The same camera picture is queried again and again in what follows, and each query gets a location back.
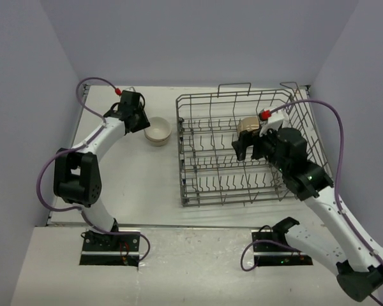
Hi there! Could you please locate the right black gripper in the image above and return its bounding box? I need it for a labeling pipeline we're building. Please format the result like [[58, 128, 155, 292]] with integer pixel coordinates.
[[232, 122, 289, 173]]

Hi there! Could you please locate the beige bowl brown leaf pattern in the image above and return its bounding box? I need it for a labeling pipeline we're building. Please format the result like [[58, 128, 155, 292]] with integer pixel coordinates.
[[144, 117, 172, 142]]

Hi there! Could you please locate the plain beige bowl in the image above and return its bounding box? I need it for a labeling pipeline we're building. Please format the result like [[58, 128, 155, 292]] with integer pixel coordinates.
[[144, 126, 172, 147]]

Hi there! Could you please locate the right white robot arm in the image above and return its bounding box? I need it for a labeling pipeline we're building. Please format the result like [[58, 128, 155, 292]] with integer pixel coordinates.
[[232, 127, 383, 302]]

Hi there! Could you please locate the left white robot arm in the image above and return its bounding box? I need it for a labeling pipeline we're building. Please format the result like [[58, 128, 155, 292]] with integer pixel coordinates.
[[53, 91, 150, 251]]

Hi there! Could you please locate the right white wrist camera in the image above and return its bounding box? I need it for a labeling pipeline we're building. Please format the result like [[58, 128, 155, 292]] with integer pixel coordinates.
[[259, 110, 289, 136]]

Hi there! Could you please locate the grey wire dish rack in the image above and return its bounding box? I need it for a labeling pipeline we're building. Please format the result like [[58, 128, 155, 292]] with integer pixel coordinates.
[[175, 82, 333, 208]]

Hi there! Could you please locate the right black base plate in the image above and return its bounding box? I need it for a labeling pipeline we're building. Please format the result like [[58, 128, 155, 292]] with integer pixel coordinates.
[[253, 242, 313, 266]]

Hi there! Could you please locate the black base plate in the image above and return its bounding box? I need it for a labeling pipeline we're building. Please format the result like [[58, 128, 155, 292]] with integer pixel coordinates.
[[253, 242, 313, 266], [79, 230, 140, 267]]

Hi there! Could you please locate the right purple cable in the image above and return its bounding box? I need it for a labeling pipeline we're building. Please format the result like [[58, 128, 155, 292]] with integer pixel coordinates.
[[241, 99, 383, 306]]

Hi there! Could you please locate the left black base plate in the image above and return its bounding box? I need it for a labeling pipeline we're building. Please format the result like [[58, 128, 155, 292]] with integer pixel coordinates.
[[79, 230, 140, 267]]

